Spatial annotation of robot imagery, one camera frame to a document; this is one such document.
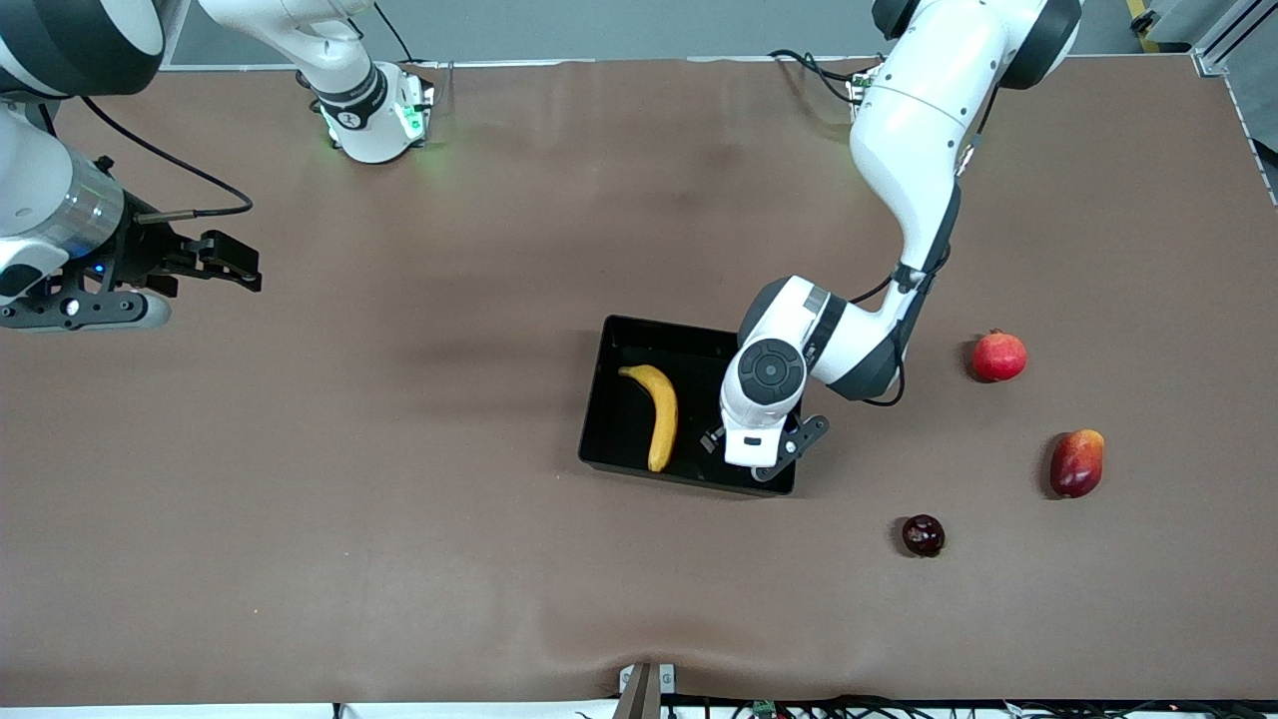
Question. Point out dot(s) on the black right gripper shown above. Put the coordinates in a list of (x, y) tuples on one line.
[(143, 254)]

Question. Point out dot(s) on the yellow banana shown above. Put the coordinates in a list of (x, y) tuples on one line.
[(664, 419)]

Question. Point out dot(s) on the black plastic box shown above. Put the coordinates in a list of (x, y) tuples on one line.
[(619, 399)]

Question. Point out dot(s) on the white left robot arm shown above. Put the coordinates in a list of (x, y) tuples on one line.
[(909, 130)]

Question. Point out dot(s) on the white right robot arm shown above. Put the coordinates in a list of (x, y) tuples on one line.
[(50, 200)]

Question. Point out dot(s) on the dark purple plum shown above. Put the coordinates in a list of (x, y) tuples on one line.
[(924, 536)]

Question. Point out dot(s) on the brown table mat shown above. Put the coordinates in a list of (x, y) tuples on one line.
[(300, 499)]

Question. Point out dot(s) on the red pomegranate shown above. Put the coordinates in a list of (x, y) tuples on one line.
[(999, 358)]

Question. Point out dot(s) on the red yellow mango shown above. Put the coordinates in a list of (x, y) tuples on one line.
[(1076, 464)]

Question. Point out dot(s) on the metal table edge bracket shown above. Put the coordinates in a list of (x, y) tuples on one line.
[(644, 689)]

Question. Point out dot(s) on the aluminium frame profile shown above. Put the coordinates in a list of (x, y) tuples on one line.
[(1233, 35)]

